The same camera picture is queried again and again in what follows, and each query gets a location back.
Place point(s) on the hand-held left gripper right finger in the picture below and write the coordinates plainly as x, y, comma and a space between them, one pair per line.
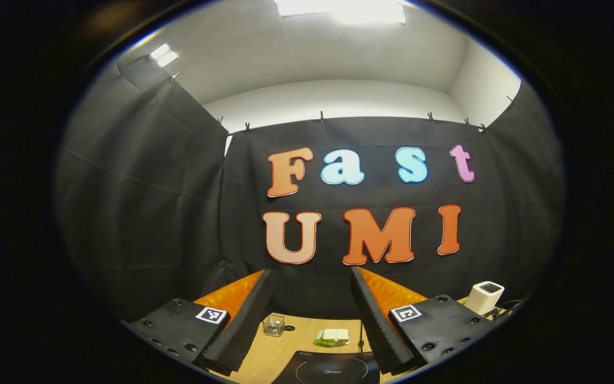
376, 325

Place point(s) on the row of small cloth clips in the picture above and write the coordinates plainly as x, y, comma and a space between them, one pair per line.
322, 116

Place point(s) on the small ceiling light panel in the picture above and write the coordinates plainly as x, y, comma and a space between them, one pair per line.
164, 55

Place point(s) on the black induction cooktop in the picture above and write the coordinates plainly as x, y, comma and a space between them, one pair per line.
328, 369

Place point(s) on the sandwich with lettuce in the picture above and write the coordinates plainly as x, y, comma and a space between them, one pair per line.
332, 336

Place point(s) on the large ceiling light panel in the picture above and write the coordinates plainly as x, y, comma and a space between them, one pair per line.
339, 8

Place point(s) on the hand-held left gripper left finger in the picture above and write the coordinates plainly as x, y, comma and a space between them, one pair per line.
248, 320

